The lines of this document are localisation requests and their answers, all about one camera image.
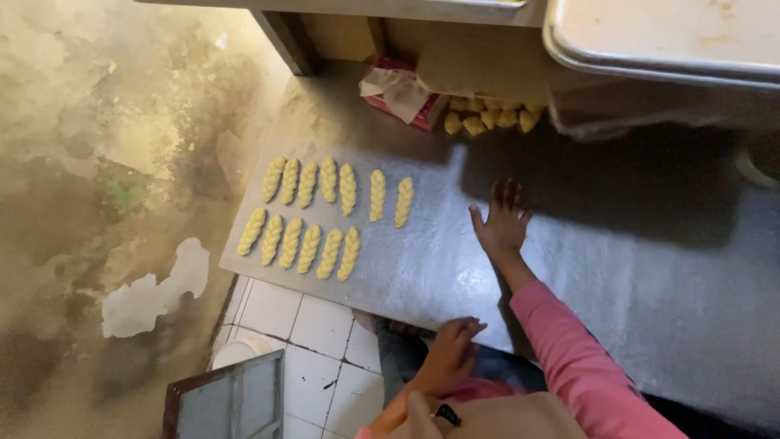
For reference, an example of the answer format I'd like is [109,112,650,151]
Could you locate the person's right hand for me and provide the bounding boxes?
[468,178,535,259]

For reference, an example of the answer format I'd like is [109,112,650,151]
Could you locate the red packet with torn paper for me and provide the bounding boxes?
[358,57,451,133]

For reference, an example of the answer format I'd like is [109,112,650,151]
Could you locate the white round bucket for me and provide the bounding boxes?
[211,337,273,371]

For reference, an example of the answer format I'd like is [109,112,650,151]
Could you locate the pile of small dough lumps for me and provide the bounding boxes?
[444,96,545,137]

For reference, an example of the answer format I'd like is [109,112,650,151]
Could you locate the rows of braided dough pieces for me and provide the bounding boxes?
[236,156,416,283]

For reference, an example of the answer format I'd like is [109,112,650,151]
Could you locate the black scarf pin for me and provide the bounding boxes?
[433,403,463,428]

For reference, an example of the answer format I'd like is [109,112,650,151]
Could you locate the person's left hand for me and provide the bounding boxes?
[417,316,488,398]

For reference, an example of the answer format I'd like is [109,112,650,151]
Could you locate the wood-framed metal tray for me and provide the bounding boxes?
[161,349,286,439]

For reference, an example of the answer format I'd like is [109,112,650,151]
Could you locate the brown cardboard sheet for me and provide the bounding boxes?
[416,18,552,106]

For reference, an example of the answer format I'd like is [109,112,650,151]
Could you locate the wooden shelf with metal top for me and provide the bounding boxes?
[134,0,547,78]

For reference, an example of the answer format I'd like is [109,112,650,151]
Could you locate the person's jeans-clad legs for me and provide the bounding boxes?
[353,310,549,408]

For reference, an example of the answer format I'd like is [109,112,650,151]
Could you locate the grey plastic sheet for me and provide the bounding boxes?
[547,79,780,142]

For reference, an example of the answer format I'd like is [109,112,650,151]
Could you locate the grey round container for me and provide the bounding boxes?
[734,143,780,191]

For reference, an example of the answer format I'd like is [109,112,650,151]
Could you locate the large metal baking tray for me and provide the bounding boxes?
[542,0,780,91]

